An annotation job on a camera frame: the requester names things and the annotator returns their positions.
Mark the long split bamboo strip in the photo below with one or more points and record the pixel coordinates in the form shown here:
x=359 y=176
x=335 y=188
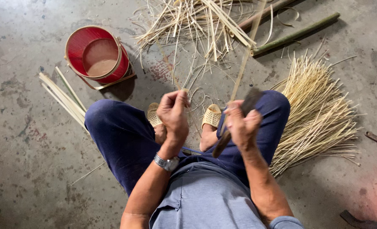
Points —
x=245 y=62

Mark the silver metal wristwatch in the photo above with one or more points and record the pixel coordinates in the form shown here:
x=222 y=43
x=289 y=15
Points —
x=167 y=163

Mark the person's right foot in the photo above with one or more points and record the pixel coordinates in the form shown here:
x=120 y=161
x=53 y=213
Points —
x=207 y=138

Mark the heap of bamboo scraps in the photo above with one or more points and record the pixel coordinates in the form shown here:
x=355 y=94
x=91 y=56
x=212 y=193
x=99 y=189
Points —
x=201 y=25

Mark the green bamboo pole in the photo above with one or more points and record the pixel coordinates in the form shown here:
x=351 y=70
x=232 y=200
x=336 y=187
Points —
x=295 y=34

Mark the heap of thin bamboo slivers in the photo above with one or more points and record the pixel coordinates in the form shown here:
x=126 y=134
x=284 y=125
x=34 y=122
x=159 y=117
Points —
x=315 y=114

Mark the blue stool edge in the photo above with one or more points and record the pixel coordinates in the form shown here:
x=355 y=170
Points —
x=191 y=150

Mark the grey blue shirt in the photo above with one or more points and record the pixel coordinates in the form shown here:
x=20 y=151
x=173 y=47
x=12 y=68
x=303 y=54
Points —
x=204 y=200

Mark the navy blue trousers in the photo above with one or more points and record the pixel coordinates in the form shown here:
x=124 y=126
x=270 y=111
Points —
x=125 y=136

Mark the bundle of flat bamboo slats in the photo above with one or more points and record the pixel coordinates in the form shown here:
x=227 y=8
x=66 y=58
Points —
x=64 y=98

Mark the dark flat tool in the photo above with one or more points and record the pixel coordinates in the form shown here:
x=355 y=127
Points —
x=355 y=220

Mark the person's right hand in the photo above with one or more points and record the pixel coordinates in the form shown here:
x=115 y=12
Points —
x=243 y=127

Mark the person's left foot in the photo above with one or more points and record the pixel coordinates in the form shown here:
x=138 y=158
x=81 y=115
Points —
x=160 y=133

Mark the person's foot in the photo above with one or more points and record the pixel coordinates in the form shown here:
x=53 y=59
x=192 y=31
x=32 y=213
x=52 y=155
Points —
x=160 y=133
x=207 y=138

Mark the beige perforated sandal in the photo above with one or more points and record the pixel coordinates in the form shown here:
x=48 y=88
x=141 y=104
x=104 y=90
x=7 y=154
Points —
x=153 y=115
x=212 y=116

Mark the person's left hand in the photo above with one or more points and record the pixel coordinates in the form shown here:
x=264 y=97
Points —
x=172 y=122

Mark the brown bamboo pole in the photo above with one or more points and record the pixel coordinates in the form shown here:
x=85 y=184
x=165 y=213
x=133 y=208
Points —
x=264 y=12

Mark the red basket with bamboo rim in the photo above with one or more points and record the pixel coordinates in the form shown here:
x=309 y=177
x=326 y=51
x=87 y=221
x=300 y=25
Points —
x=94 y=55

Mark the single thin bamboo sliver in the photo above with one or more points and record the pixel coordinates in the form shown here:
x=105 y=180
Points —
x=88 y=173

